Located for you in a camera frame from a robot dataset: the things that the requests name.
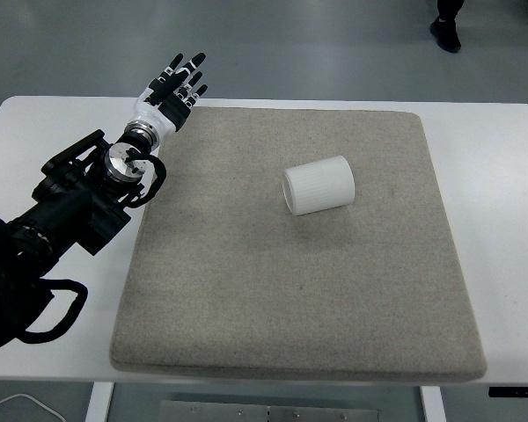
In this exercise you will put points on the white table leg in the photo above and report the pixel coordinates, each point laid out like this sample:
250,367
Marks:
99,402
432,404

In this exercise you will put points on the black table control panel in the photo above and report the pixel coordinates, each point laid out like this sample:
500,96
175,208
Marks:
517,392

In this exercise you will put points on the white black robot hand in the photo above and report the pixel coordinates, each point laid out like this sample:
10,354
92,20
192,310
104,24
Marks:
156,110

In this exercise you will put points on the person's leg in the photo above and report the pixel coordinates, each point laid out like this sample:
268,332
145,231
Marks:
446,33

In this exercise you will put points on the beige fabric mat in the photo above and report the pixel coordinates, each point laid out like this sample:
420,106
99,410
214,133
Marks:
290,285

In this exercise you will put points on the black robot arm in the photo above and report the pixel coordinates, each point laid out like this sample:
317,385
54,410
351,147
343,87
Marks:
61,211

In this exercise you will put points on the white cup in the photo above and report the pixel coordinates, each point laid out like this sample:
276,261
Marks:
321,184

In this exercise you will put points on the grey metal plate with screws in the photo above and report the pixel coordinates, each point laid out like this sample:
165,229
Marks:
268,413

